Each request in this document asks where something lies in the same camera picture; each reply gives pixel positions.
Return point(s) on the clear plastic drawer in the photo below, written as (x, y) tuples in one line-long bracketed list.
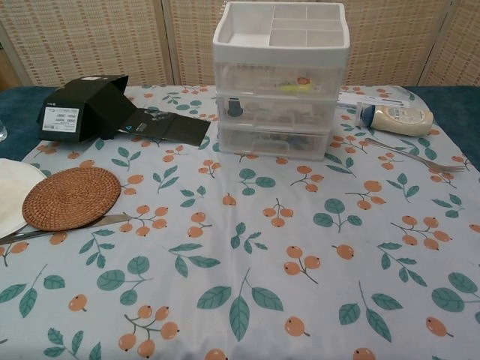
[(262, 144)]

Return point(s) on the clear drawer with yellow toy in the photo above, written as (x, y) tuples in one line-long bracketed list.
[(255, 78)]

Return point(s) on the white paper packet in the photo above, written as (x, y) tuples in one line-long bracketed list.
[(375, 99)]

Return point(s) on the black cardboard box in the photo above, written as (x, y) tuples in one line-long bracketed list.
[(93, 108)]

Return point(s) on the round dark grey disc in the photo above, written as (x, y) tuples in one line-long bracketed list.
[(235, 108)]

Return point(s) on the black flat card sleeve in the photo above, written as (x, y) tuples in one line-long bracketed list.
[(176, 129)]

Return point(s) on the floral fruit print tablecloth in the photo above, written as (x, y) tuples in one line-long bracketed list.
[(240, 281)]

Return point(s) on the small yellow toy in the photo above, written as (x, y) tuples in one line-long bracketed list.
[(294, 88)]

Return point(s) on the small orange toy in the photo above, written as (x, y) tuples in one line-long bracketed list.
[(303, 80)]

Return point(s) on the silver table knife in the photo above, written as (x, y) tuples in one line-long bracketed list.
[(112, 219)]

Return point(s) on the silver fork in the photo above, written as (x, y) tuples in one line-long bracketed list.
[(393, 150)]

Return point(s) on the brown woven rattan coaster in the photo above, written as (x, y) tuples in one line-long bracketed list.
[(71, 198)]

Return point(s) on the cream squeeze bottle blue cap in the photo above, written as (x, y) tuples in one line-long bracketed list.
[(405, 120)]

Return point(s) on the beige woven folding screen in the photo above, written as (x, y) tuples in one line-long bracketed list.
[(93, 37)]

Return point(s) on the white round plate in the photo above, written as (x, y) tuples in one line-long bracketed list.
[(11, 195)]

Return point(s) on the white plastic drawer organizer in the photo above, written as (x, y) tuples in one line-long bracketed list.
[(243, 48)]

